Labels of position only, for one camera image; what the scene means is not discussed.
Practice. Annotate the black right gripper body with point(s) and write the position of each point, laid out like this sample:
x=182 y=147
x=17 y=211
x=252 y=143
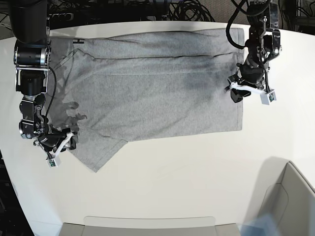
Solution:
x=50 y=141

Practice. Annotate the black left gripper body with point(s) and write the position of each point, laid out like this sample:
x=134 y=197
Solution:
x=246 y=75

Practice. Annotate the grey T-shirt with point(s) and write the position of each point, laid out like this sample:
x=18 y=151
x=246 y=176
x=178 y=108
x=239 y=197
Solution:
x=128 y=88

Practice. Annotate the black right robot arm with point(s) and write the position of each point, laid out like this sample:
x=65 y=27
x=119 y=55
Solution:
x=30 y=25

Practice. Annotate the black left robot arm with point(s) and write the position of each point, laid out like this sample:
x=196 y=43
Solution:
x=263 y=45

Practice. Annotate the beige tray at bottom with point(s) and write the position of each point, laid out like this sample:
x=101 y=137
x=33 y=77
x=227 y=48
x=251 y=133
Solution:
x=105 y=226

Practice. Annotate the beige bin at right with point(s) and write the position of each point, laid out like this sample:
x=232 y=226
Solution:
x=288 y=208

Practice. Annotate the blue blurred object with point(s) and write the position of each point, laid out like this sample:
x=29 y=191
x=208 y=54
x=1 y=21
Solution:
x=258 y=225

